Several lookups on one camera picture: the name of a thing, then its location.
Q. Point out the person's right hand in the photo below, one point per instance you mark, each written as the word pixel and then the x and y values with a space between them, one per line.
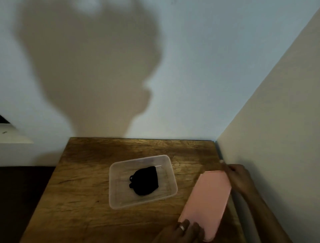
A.
pixel 241 179

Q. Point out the person's left hand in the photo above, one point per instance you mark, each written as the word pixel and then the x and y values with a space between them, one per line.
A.
pixel 176 235

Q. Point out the person's left fingers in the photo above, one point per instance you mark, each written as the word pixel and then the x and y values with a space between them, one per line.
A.
pixel 192 229

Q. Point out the person's right fingers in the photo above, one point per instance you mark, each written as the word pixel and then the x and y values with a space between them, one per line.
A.
pixel 228 168

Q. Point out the pink plastic container lid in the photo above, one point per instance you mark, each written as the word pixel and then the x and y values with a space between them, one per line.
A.
pixel 207 200

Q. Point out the person's right forearm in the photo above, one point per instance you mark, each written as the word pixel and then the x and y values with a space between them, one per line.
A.
pixel 267 217

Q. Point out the black face mask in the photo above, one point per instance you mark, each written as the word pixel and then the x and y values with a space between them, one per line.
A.
pixel 145 181

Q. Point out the clear plastic container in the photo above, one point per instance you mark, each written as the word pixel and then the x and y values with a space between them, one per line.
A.
pixel 120 190

